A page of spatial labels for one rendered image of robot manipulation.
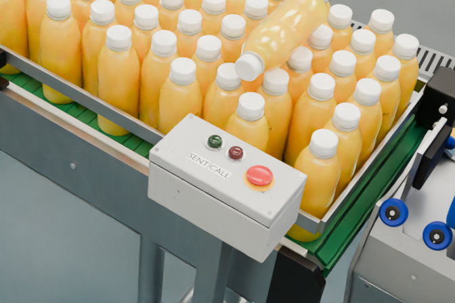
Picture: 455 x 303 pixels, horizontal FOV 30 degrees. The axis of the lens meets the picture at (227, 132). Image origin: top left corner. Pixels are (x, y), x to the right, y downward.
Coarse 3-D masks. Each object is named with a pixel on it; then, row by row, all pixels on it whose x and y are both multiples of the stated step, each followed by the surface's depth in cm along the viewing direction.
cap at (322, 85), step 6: (312, 78) 131; (318, 78) 132; (324, 78) 132; (330, 78) 132; (312, 84) 131; (318, 84) 131; (324, 84) 131; (330, 84) 131; (312, 90) 131; (318, 90) 130; (324, 90) 130; (330, 90) 131; (318, 96) 131; (324, 96) 131
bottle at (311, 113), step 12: (300, 96) 135; (312, 96) 132; (300, 108) 134; (312, 108) 132; (324, 108) 132; (300, 120) 134; (312, 120) 133; (324, 120) 133; (288, 132) 140; (300, 132) 135; (312, 132) 134; (288, 144) 140; (300, 144) 137; (288, 156) 141
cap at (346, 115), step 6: (336, 108) 127; (342, 108) 127; (348, 108) 127; (354, 108) 128; (336, 114) 127; (342, 114) 126; (348, 114) 126; (354, 114) 127; (360, 114) 127; (336, 120) 127; (342, 120) 126; (348, 120) 126; (354, 120) 126; (342, 126) 127; (348, 126) 127
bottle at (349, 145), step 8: (328, 120) 130; (328, 128) 129; (336, 128) 128; (344, 128) 127; (352, 128) 127; (344, 136) 128; (352, 136) 128; (360, 136) 129; (344, 144) 128; (352, 144) 128; (360, 144) 130; (344, 152) 128; (352, 152) 129; (344, 160) 129; (352, 160) 130; (344, 168) 131; (352, 168) 132; (344, 176) 132; (352, 176) 134; (344, 184) 134; (336, 192) 135
